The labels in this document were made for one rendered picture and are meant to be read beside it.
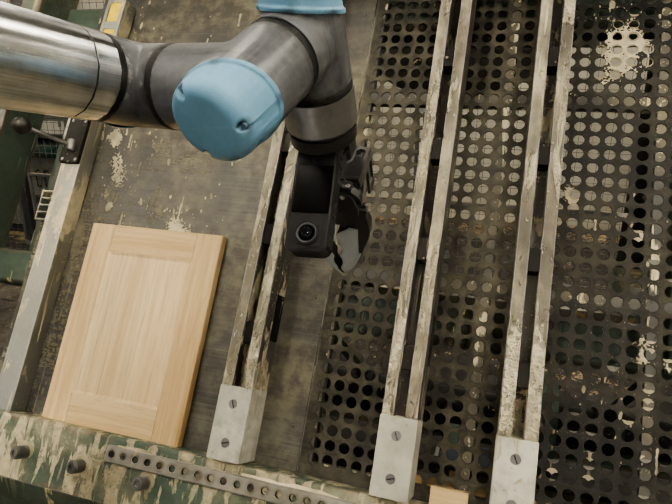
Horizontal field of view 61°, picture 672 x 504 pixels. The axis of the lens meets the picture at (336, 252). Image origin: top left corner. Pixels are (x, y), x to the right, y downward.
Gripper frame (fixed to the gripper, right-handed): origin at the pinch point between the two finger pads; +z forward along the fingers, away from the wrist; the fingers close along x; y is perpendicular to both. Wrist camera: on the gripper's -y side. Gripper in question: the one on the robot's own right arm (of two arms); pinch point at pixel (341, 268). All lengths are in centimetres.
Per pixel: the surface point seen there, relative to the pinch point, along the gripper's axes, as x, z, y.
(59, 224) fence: 72, 21, 23
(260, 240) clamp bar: 23.5, 18.1, 20.7
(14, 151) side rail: 95, 16, 41
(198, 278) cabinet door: 37.5, 26.6, 16.9
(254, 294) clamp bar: 23.3, 24.4, 13.0
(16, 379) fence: 72, 38, -6
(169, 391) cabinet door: 38, 38, -2
